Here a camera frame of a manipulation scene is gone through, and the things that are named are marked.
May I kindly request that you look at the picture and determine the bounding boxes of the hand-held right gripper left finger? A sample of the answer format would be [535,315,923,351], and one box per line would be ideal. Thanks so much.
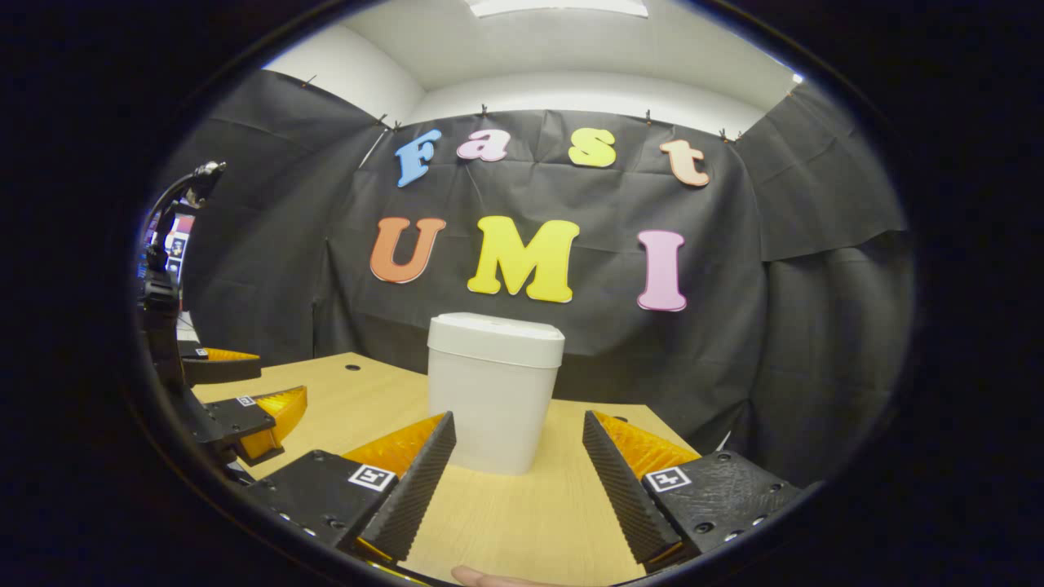
[245,410,458,565]

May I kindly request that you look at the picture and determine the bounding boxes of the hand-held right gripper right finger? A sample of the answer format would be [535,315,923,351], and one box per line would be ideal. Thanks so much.
[582,410,804,572]

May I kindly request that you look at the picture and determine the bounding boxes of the white desktop garbage bin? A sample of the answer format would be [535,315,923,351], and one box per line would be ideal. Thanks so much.
[427,312,566,476]

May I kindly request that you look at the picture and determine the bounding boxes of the wooden desktop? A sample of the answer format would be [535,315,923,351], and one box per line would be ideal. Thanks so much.
[189,352,702,586]

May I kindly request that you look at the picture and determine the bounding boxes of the computer monitor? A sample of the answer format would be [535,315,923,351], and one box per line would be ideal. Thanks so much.
[147,214,197,282]

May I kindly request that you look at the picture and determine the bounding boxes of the black backdrop cloth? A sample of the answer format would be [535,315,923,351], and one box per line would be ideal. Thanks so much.
[155,69,914,490]

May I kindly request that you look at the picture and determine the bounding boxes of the ceiling light panel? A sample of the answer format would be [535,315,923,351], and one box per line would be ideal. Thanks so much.
[467,0,649,19]

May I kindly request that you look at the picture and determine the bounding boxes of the black cable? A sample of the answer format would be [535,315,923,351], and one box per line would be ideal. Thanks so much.
[143,161,228,245]

